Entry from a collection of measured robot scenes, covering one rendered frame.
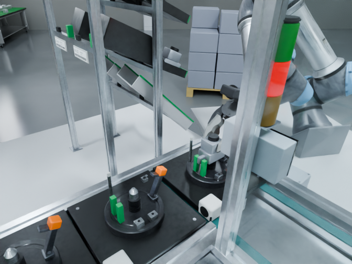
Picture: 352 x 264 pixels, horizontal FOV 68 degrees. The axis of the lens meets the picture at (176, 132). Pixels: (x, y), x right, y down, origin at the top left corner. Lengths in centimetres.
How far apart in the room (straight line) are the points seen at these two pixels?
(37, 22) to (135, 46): 912
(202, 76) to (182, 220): 319
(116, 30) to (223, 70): 307
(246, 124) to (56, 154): 84
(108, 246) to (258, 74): 45
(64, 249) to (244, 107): 46
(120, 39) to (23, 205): 57
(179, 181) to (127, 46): 39
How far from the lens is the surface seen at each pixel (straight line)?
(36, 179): 101
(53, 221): 54
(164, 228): 62
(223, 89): 67
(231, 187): 49
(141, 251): 59
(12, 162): 113
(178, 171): 77
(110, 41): 72
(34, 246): 63
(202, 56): 365
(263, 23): 36
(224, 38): 361
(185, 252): 61
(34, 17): 983
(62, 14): 964
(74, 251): 62
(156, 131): 83
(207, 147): 70
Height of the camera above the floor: 145
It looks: 30 degrees down
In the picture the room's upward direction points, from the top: 2 degrees clockwise
